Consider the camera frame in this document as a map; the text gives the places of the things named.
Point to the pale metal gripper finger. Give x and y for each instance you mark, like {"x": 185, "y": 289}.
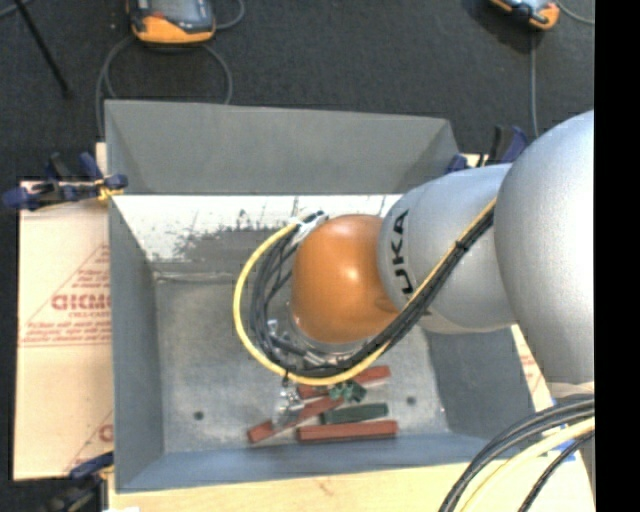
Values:
{"x": 288, "y": 416}
{"x": 291, "y": 396}

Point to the red-brown flat block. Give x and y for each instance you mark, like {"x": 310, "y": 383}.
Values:
{"x": 376, "y": 374}
{"x": 350, "y": 431}
{"x": 260, "y": 431}

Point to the dark green flat block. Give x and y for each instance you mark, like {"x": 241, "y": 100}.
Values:
{"x": 357, "y": 413}

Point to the grey metal bin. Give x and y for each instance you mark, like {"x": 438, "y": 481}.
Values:
{"x": 200, "y": 350}

